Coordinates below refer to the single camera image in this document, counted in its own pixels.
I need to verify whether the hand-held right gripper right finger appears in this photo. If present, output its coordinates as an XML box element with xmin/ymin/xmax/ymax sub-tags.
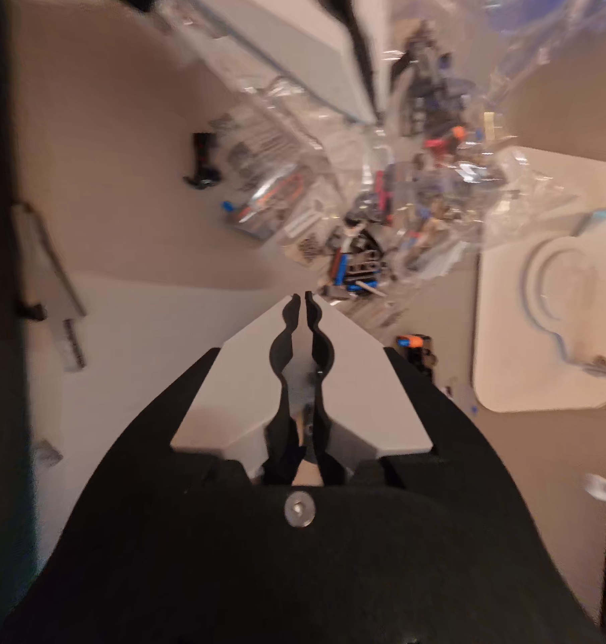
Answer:
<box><xmin>305</xmin><ymin>291</ymin><xmax>434</xmax><ymax>483</ymax></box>

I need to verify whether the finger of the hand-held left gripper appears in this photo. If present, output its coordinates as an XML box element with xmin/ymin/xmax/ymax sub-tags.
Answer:
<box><xmin>353</xmin><ymin>0</ymin><xmax>391</xmax><ymax>120</ymax></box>
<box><xmin>201</xmin><ymin>0</ymin><xmax>380</xmax><ymax>125</ymax></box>

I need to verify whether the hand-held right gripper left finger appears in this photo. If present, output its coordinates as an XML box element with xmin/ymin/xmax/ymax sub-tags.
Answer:
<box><xmin>169</xmin><ymin>294</ymin><xmax>304</xmax><ymax>485</ymax></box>

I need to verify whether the lego car model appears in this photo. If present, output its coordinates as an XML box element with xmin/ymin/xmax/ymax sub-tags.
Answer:
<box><xmin>396</xmin><ymin>332</ymin><xmax>438</xmax><ymax>379</ymax></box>

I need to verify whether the clear bag of small lego parts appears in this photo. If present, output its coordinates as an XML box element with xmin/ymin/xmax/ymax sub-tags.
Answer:
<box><xmin>202</xmin><ymin>65</ymin><xmax>535</xmax><ymax>324</ymax></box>

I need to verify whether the clear bag of lego liftarms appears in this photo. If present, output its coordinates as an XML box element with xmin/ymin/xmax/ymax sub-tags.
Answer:
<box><xmin>323</xmin><ymin>221</ymin><xmax>400</xmax><ymax>304</ymax></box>

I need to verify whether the black hooked lego part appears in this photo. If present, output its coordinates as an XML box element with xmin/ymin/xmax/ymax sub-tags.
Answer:
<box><xmin>182</xmin><ymin>132</ymin><xmax>222</xmax><ymax>191</ymax></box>

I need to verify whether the white book stand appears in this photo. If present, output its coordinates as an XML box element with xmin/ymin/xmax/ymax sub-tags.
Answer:
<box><xmin>471</xmin><ymin>146</ymin><xmax>606</xmax><ymax>414</ymax></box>

